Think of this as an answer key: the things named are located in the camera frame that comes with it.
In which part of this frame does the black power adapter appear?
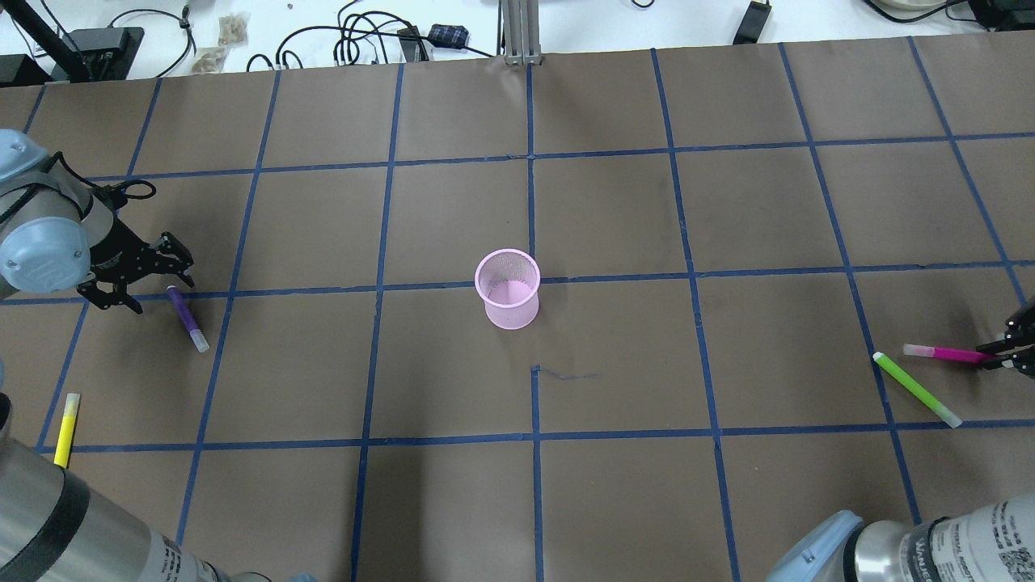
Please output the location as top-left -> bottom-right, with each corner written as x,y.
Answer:
426,23 -> 470,49

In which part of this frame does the yellow marker pen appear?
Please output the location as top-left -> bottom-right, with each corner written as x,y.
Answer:
54,392 -> 81,469

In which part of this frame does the pink mesh cup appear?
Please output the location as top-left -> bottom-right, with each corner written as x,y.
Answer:
474,248 -> 541,331

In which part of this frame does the pink marker pen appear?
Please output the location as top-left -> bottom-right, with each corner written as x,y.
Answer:
901,344 -> 994,365

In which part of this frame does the aluminium frame post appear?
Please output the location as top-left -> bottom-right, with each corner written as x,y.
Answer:
498,0 -> 543,66

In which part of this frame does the black gripper purple-pen side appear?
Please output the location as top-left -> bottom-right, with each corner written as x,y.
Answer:
75,219 -> 196,314

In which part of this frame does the black cable bundle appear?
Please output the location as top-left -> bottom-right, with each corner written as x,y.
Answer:
246,0 -> 496,74

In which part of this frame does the green marker pen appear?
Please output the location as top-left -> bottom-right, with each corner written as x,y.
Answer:
870,351 -> 962,428

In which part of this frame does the silver robot arm with pink-pen side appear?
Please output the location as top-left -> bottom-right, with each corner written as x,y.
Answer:
765,296 -> 1034,581

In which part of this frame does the purple marker pen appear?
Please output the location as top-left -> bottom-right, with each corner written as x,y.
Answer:
166,286 -> 210,353

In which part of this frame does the black gripper pink-pen side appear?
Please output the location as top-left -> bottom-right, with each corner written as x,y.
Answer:
975,296 -> 1035,373

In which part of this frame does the silver robot arm with purple-pen side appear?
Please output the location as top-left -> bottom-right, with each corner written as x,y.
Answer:
1,129 -> 230,581

